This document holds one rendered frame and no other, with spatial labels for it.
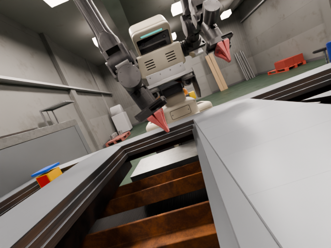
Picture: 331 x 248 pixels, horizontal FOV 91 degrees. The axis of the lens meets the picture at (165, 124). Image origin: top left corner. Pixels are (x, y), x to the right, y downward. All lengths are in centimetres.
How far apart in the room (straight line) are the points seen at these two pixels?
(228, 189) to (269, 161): 5
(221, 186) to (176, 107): 81
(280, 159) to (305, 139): 5
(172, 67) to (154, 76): 11
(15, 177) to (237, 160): 82
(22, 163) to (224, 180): 84
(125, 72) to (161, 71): 53
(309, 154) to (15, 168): 90
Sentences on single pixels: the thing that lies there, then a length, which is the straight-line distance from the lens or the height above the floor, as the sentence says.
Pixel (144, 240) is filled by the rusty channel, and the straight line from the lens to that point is 45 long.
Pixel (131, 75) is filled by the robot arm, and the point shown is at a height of 104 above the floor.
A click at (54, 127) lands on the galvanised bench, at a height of 104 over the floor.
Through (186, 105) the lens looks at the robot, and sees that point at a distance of 96.
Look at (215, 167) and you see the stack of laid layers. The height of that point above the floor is 86.
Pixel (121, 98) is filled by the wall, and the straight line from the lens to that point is 1152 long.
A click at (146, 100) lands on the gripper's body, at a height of 97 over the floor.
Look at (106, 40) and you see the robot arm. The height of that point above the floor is 117.
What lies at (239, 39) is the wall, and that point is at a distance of 1303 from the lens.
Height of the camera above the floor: 95
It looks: 9 degrees down
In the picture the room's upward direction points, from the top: 22 degrees counter-clockwise
